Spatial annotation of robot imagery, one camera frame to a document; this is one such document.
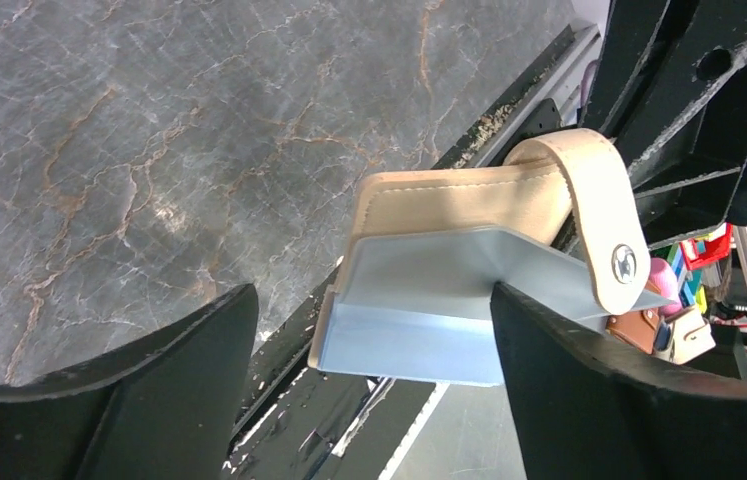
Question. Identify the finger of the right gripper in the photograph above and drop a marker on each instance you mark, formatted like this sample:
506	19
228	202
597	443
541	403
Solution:
631	30
687	138

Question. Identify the beige card holder wallet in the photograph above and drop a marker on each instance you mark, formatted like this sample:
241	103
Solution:
557	221

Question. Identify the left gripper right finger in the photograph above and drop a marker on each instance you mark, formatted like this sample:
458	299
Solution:
589	407

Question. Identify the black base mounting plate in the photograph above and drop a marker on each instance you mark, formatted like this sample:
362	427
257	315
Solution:
341	421

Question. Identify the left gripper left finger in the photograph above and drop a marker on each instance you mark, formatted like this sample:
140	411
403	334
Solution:
160	407

